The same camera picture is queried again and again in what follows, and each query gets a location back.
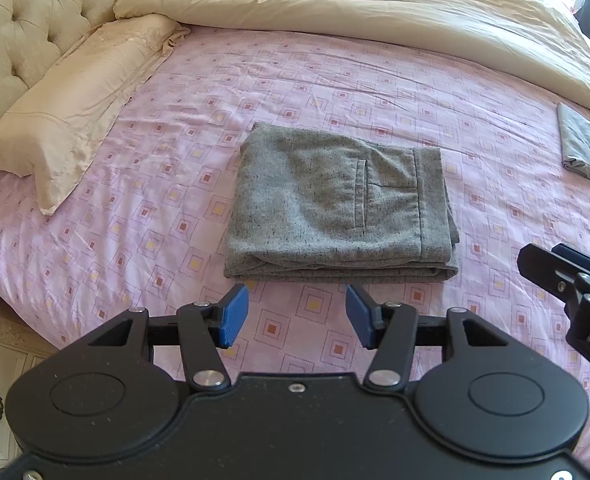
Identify speckled grey pants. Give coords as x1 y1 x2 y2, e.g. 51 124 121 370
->
223 121 462 282

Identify pink patterned bed sheet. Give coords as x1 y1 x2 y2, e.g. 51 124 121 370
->
0 29 590 413

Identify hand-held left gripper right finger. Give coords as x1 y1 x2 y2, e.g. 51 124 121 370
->
345 284 510 391

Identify white nightstand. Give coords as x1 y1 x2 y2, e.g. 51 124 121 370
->
0 282 62 467

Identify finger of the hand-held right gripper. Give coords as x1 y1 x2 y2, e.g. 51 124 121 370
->
551 242 590 286
517 243 583 312

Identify beige embroidered pillow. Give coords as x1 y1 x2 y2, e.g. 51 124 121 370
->
0 13 192 217

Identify beige tufted headboard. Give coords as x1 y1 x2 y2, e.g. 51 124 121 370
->
0 0 165 177

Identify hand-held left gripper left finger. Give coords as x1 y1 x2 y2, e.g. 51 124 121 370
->
88 284 250 391

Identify beige duvet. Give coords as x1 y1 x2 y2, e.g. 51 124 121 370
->
113 0 590 125

